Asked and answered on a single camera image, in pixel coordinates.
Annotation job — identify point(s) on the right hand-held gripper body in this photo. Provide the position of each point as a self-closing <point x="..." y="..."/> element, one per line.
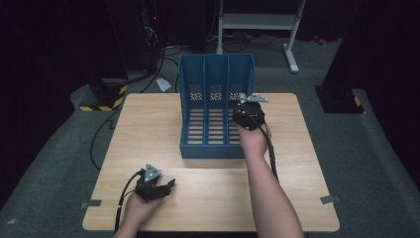
<point x="251" y="114"/>

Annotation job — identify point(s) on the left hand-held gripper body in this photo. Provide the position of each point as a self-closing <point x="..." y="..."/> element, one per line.
<point x="149" y="183"/>

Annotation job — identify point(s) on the blue three-slot file rack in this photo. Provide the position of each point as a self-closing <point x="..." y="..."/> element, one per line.
<point x="214" y="150"/>

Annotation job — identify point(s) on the person's left hand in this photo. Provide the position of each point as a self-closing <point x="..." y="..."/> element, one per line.
<point x="140" y="210"/>

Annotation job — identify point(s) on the person's right hand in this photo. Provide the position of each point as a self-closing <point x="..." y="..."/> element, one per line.
<point x="254" y="142"/>

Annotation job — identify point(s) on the grey tape strip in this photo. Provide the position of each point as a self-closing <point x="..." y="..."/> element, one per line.
<point x="91" y="204"/>
<point x="329" y="199"/>

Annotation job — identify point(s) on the white scrap on floor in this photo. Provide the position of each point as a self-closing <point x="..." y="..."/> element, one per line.
<point x="163" y="84"/>

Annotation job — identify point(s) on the white metal stand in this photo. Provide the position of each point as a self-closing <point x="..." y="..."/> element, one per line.
<point x="261" y="21"/>

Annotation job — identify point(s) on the black stand yellow striped base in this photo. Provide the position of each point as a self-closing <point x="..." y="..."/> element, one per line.
<point x="107" y="94"/>

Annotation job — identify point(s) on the red object on floor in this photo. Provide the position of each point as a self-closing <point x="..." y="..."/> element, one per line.
<point x="319" y="40"/>

